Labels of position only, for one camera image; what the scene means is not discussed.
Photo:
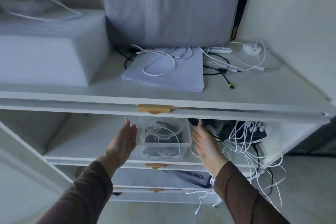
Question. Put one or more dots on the white box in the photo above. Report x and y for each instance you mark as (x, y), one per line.
(270, 150)

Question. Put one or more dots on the person's left forearm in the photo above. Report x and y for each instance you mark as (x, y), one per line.
(78, 195)

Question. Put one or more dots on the person's right hand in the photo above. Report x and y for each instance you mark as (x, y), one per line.
(208, 150)

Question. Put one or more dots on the white chest of drawers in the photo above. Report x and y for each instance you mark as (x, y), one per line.
(78, 99)

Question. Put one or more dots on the black bag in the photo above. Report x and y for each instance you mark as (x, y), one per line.
(220, 129)

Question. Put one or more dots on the person's right forearm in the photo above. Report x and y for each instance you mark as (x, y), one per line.
(241, 195)

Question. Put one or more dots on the person's left thumb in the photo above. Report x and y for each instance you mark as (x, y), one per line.
(123, 129)

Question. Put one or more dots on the grey printed bag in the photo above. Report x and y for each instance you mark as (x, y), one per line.
(187, 178)

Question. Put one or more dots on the person's right thumb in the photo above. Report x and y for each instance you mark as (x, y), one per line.
(200, 126)

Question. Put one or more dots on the grey fabric cushion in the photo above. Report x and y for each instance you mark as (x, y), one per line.
(170, 8)

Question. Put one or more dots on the person's left hand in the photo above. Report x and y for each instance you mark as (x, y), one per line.
(119, 147)

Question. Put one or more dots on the stack of white paper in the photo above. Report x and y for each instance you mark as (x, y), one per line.
(183, 74)

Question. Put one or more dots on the white power strip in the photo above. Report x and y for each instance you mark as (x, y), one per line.
(219, 49)

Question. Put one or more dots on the clear plastic storage box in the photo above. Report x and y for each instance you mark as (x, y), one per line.
(183, 142)

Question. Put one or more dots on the white charger with red label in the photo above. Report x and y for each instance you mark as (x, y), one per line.
(252, 49)

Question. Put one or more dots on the white foam block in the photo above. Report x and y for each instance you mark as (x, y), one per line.
(47, 53)

